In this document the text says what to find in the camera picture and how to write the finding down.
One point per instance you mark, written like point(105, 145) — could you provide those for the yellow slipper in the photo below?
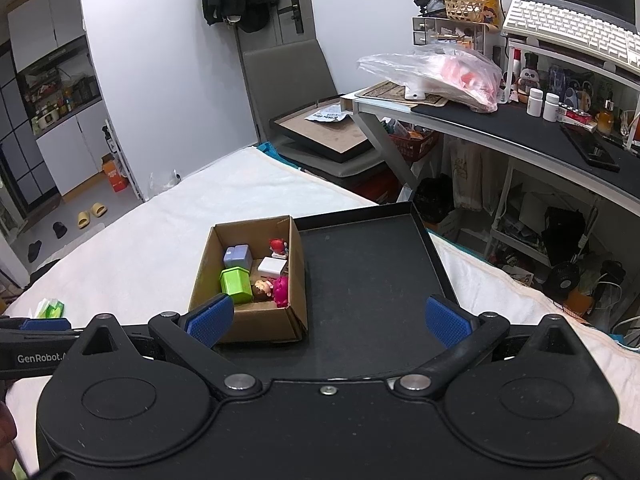
point(98, 209)
point(83, 219)

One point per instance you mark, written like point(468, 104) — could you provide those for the red basket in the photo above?
point(415, 145)

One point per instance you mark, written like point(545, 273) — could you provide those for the kitchen shelf with jars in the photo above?
point(55, 95)

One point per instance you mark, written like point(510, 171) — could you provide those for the orange box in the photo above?
point(115, 175)

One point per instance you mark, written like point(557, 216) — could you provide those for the cardboard box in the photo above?
point(296, 285)

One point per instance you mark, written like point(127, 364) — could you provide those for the black smartphone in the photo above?
point(590, 150)

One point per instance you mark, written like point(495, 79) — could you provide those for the white desk riser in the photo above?
point(575, 55)

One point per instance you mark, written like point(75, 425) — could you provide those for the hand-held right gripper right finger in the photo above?
point(447, 320)

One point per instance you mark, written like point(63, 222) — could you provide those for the white tote bag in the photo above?
point(470, 175)

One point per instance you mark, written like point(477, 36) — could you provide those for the clear plastic bag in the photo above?
point(440, 70)

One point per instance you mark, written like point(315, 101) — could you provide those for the purple toy block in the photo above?
point(239, 256)

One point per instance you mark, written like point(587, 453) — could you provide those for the brown placemat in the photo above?
point(385, 91)

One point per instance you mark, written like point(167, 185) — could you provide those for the red-capped toy figure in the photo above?
point(277, 246)

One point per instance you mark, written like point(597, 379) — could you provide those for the woven basket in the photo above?
point(464, 9)

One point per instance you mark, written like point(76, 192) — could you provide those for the white desk organizer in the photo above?
point(435, 35)

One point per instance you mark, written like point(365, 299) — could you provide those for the grey desk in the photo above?
point(395, 109)

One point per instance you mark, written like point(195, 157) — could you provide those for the white keyboard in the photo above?
point(560, 25)

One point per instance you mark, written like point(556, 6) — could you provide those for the black slipper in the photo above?
point(35, 251)
point(60, 230)

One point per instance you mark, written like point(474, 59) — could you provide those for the white toy block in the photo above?
point(272, 266)

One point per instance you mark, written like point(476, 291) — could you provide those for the pink toy figure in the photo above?
point(281, 290)

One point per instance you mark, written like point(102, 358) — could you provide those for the small black fan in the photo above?
point(561, 280)

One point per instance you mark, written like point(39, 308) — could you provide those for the grey chair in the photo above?
point(285, 75)

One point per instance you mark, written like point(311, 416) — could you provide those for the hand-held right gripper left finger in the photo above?
point(210, 320)

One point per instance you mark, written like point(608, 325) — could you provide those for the black desk mat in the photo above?
point(525, 130)

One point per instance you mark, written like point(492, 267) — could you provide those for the brown-haired toy figure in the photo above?
point(261, 289)

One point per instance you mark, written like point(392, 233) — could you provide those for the black bag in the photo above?
point(435, 200)

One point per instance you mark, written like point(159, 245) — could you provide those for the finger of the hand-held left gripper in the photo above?
point(42, 324)

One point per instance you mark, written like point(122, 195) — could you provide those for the black tray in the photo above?
point(365, 280)

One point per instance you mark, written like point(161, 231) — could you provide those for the black picture frame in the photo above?
point(325, 135)

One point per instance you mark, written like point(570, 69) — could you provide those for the green toy block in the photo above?
point(235, 282)

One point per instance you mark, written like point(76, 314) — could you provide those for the white bottle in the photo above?
point(551, 107)
point(534, 102)

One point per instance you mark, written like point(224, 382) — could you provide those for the crumpled plastic packet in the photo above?
point(327, 116)

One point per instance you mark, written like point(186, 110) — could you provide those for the red flat box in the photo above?
point(575, 115)

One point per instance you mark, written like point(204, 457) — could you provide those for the amber bottle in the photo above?
point(606, 120)

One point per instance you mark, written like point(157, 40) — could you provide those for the green tissue packet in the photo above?
point(50, 308)

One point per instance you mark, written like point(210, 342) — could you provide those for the white storage rack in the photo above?
point(505, 220)

